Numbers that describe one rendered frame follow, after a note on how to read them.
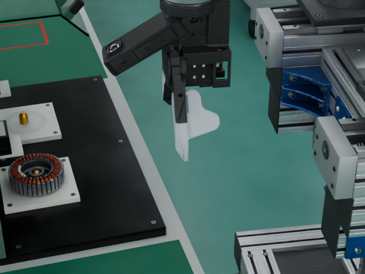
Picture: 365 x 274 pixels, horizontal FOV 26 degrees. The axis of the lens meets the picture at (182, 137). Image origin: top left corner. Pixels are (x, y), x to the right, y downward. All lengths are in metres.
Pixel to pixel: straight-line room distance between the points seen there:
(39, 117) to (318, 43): 0.66
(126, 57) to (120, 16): 3.27
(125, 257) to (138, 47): 0.60
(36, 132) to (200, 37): 0.86
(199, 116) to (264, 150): 2.14
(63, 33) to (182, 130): 1.36
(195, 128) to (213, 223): 1.76
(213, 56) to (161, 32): 0.07
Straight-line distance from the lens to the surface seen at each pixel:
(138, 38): 1.01
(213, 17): 1.00
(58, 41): 2.29
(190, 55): 1.00
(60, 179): 1.62
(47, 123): 1.85
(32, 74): 2.13
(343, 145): 1.39
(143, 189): 1.63
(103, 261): 1.50
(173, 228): 1.56
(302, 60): 1.82
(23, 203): 1.60
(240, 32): 4.09
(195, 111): 1.02
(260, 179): 2.99
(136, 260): 1.49
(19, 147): 1.59
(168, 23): 1.00
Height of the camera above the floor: 1.74
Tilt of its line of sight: 33 degrees down
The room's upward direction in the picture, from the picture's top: straight up
